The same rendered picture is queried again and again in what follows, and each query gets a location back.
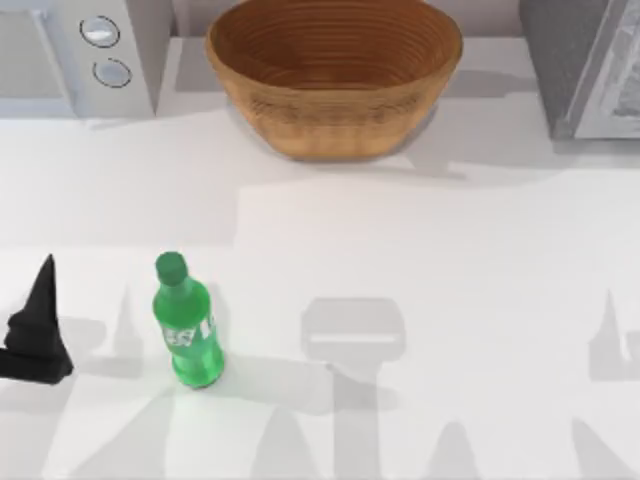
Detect brown woven basket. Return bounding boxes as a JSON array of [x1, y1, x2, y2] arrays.
[[205, 0, 464, 161]]

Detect pale microwave oven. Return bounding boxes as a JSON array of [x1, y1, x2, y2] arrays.
[[0, 0, 176, 120]]

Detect microwave knob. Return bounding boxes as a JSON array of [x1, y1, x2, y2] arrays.
[[92, 57, 134, 89], [79, 15, 122, 45]]

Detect green bottle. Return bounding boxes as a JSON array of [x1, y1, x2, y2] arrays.
[[152, 251, 226, 390]]

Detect grey cabinet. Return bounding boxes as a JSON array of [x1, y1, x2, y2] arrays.
[[518, 0, 640, 142]]

